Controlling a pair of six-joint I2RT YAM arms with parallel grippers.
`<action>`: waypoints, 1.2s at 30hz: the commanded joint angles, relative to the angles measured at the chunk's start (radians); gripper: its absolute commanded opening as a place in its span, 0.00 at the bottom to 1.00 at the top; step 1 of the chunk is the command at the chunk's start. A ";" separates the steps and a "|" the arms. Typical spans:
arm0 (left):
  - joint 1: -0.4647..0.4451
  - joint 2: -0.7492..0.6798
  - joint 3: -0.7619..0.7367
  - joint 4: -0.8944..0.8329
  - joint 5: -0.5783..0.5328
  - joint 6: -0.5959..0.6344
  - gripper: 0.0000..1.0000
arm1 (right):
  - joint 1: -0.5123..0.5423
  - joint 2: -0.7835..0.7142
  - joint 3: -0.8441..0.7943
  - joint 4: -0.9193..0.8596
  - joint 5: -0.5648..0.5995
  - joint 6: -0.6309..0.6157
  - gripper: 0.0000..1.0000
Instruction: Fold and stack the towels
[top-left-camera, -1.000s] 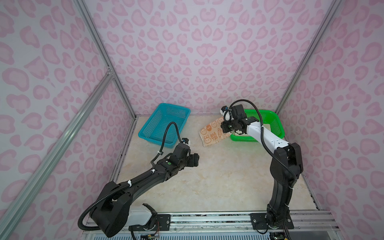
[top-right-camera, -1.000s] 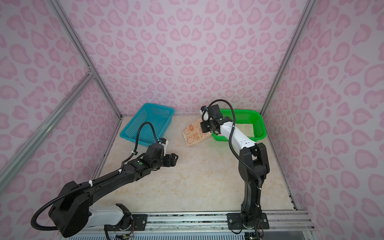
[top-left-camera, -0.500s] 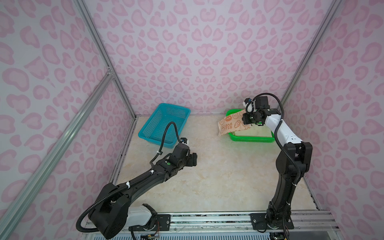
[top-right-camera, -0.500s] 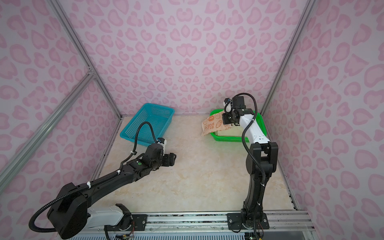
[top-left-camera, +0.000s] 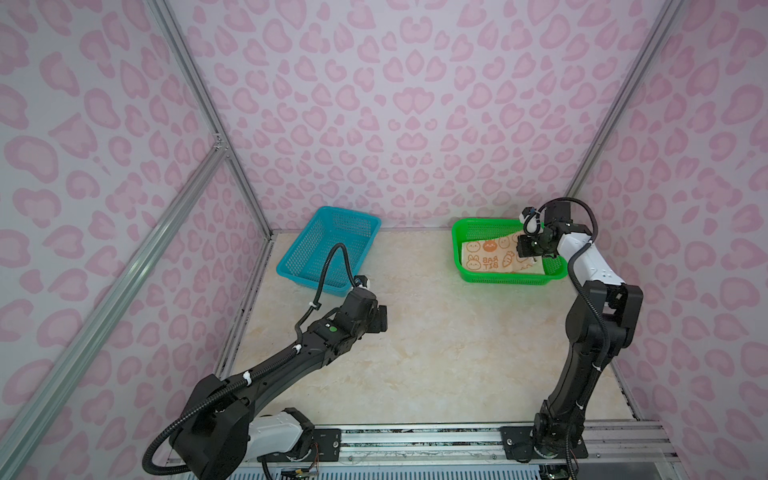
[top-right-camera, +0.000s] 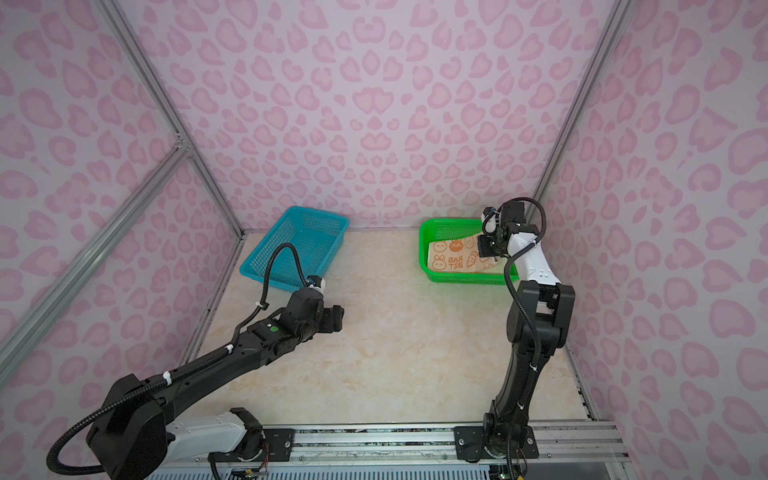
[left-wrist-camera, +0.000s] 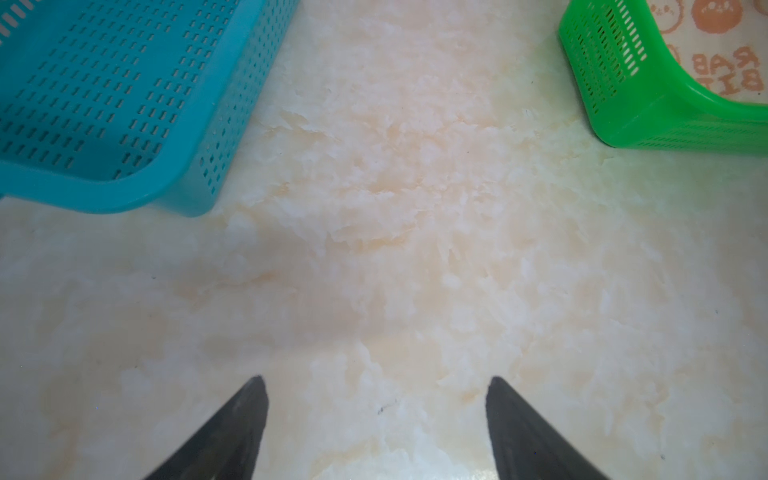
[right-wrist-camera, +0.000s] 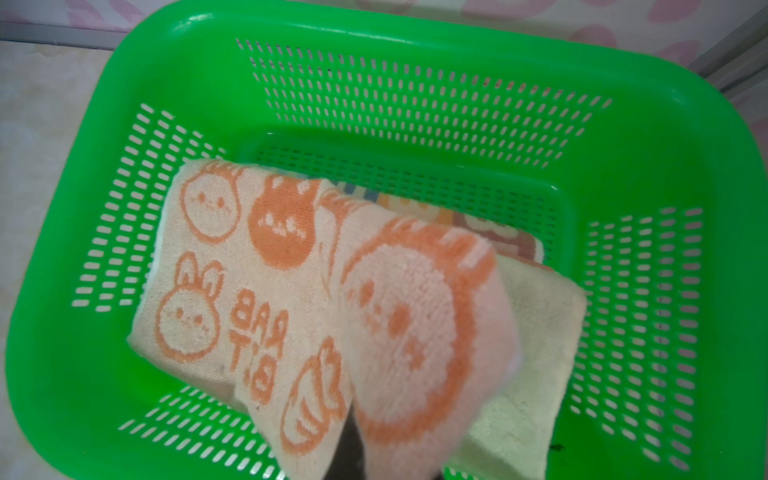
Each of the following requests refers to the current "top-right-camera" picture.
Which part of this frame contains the orange patterned towel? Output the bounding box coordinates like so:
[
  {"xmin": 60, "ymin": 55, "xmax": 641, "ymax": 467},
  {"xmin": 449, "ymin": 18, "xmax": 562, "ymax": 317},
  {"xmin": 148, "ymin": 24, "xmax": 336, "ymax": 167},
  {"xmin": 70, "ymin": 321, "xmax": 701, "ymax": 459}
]
[{"xmin": 426, "ymin": 234, "xmax": 500, "ymax": 274}]

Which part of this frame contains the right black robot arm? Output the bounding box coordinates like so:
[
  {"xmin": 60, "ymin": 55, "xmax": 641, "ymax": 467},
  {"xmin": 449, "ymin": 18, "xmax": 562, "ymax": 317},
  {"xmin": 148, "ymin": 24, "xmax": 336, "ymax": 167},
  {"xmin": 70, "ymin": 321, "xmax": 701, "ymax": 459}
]
[{"xmin": 478, "ymin": 197, "xmax": 575, "ymax": 460}]

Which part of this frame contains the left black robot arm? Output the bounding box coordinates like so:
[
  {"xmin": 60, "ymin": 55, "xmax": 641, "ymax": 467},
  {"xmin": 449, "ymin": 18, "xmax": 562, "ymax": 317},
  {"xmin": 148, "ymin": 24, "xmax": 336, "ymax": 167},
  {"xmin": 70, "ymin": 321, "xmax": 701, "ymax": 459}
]
[{"xmin": 86, "ymin": 287, "xmax": 344, "ymax": 479}]

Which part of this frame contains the green plastic basket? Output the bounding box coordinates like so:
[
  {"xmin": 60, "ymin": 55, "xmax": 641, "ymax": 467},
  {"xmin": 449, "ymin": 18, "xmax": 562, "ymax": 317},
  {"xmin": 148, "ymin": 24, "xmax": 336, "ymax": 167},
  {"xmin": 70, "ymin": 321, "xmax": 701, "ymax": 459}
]
[{"xmin": 418, "ymin": 218, "xmax": 505, "ymax": 285}]

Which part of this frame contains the teal plastic basket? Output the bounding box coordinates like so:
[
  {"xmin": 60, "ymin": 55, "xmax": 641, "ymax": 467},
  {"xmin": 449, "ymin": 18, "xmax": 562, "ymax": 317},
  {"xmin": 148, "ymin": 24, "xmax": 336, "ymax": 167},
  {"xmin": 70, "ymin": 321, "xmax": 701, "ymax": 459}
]
[{"xmin": 239, "ymin": 206, "xmax": 350, "ymax": 292}]

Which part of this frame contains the left diagonal aluminium strut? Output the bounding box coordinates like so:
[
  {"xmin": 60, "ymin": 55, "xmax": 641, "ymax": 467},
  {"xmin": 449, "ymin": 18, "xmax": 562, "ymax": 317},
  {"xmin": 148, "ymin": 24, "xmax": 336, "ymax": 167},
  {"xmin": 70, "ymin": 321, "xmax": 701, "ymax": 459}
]
[{"xmin": 1, "ymin": 142, "xmax": 188, "ymax": 385}]

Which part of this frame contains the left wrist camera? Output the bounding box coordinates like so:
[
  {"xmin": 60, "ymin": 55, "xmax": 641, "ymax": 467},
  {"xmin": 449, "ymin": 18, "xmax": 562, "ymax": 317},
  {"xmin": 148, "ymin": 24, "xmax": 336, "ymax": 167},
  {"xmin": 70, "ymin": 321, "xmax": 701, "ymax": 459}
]
[{"xmin": 307, "ymin": 275, "xmax": 326, "ymax": 291}]

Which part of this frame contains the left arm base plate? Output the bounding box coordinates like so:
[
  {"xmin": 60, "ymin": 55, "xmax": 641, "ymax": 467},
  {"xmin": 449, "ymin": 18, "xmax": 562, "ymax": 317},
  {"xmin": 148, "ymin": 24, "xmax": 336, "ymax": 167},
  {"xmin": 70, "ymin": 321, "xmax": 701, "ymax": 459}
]
[{"xmin": 210, "ymin": 428, "xmax": 296, "ymax": 463}]

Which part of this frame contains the right corner aluminium post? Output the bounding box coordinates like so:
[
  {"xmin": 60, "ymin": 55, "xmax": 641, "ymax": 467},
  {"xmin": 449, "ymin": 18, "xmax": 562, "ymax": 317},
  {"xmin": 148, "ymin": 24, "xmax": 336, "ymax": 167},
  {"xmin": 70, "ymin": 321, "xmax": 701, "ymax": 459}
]
[{"xmin": 533, "ymin": 0, "xmax": 637, "ymax": 205}]

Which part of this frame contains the corner aluminium post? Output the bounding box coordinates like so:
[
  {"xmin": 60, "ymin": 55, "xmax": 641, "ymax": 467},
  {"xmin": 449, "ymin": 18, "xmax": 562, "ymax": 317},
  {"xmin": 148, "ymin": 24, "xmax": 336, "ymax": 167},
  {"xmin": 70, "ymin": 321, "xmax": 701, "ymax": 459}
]
[
  {"xmin": 533, "ymin": 0, "xmax": 637, "ymax": 205},
  {"xmin": 95, "ymin": 0, "xmax": 245, "ymax": 240}
]

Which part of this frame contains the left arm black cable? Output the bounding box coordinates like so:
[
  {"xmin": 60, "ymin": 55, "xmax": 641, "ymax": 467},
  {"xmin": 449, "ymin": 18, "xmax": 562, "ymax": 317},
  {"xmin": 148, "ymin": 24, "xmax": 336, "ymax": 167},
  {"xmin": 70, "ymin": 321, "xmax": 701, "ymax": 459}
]
[{"xmin": 46, "ymin": 242, "xmax": 310, "ymax": 480}]

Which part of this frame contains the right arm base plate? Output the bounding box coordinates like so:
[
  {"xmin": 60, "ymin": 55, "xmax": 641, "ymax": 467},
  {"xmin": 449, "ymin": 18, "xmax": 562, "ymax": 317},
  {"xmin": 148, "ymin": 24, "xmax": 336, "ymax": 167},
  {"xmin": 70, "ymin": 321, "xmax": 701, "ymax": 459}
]
[{"xmin": 452, "ymin": 425, "xmax": 540, "ymax": 463}]

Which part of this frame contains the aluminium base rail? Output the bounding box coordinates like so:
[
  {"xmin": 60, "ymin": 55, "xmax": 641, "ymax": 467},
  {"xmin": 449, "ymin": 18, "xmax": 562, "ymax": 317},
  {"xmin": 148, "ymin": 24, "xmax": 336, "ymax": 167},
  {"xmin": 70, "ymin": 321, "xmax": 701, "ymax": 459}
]
[{"xmin": 149, "ymin": 420, "xmax": 637, "ymax": 479}]

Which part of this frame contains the left corner aluminium post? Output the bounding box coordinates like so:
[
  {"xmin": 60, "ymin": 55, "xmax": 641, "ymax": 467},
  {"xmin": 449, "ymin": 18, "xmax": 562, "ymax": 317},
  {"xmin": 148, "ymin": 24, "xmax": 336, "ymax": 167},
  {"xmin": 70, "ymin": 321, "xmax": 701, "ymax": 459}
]
[{"xmin": 95, "ymin": 0, "xmax": 245, "ymax": 240}]

